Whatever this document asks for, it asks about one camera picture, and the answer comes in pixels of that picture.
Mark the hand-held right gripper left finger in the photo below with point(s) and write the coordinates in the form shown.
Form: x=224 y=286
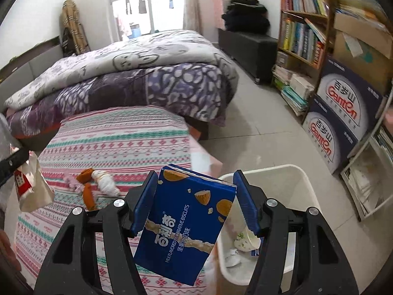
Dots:
x=144 y=202

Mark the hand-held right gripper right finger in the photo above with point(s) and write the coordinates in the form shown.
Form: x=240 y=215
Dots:
x=245 y=202

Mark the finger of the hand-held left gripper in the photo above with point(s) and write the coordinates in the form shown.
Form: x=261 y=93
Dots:
x=12 y=164

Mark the red and white snack wrapper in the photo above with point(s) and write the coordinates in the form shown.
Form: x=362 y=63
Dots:
x=33 y=190

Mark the white green tissue pack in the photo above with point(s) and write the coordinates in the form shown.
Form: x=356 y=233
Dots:
x=245 y=242

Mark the blue biscuit box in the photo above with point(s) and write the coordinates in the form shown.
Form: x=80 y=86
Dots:
x=184 y=221

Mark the white plastic trash bin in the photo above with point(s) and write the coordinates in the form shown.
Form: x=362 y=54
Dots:
x=294 y=190

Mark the blue toothpaste box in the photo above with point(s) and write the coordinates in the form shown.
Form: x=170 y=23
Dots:
x=255 y=252

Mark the person's left forearm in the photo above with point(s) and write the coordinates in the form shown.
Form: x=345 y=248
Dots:
x=7 y=249

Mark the small pink cloth item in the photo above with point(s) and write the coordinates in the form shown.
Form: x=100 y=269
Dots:
x=75 y=186

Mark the striped patterned tablecloth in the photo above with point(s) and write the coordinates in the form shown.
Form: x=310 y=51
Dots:
x=116 y=141

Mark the blue water carton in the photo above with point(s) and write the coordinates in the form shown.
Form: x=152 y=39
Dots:
x=344 y=98
x=322 y=141

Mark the purple patterned bed sheet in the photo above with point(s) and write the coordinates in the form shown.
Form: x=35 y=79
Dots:
x=169 y=89

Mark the stack of books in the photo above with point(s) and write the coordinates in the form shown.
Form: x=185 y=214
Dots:
x=294 y=89

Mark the black hanging bag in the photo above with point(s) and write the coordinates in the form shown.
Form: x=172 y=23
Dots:
x=68 y=44

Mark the white cartoon print duvet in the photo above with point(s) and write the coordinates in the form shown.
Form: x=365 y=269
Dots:
x=122 y=55

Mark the plaid coat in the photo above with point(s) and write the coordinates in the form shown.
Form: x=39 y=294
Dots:
x=75 y=27

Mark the black storage bench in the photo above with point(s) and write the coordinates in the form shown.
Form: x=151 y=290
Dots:
x=251 y=52

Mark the row of colourful books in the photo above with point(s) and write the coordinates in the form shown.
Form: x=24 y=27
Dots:
x=301 y=43

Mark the blue bucket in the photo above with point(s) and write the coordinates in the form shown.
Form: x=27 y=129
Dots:
x=135 y=31

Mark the brown cardboard box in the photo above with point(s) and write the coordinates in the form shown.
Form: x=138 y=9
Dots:
x=362 y=61

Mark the pile of black clothes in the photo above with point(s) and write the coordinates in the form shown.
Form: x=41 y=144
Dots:
x=245 y=17

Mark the window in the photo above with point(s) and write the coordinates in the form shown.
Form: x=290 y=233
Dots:
x=159 y=15

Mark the pink covered cabinet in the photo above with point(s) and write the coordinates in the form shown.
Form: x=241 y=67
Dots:
x=219 y=9

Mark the beige curtain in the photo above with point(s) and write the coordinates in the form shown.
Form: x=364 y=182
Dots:
x=193 y=6

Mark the wooden bookshelf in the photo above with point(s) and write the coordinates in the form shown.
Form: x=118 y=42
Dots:
x=330 y=6

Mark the pile of papers and booklets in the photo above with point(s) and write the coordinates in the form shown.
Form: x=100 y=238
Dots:
x=356 y=0

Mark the grey bed frame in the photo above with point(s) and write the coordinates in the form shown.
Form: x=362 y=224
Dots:
x=30 y=64

